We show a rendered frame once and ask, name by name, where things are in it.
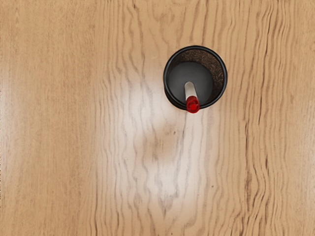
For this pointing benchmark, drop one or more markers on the white pen with red cap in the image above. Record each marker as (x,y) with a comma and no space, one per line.
(192,104)

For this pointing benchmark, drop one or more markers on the black mesh pen holder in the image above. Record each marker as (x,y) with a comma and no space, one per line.
(179,73)

